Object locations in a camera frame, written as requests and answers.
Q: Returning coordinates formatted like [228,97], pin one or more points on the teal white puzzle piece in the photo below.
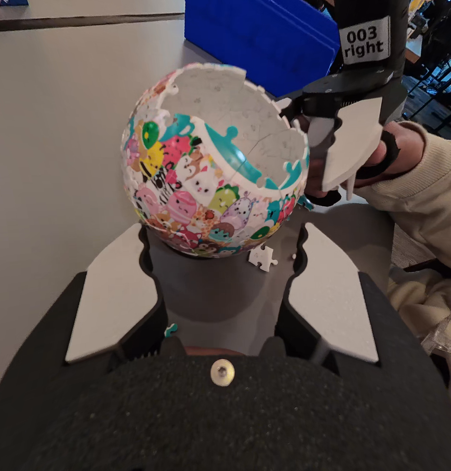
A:
[171,330]

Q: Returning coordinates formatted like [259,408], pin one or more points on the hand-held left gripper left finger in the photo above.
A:
[111,294]

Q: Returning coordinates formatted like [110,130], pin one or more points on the black ball stand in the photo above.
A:
[210,256]

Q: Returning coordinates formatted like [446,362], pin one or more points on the blue plastic bin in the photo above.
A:
[266,36]

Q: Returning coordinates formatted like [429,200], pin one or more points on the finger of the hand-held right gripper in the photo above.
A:
[358,139]

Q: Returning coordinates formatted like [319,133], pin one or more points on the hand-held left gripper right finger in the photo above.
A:
[332,294]

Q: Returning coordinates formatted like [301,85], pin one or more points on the person's right hand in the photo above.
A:
[406,143]

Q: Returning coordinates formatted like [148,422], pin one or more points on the colourful puzzle ball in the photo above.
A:
[181,176]

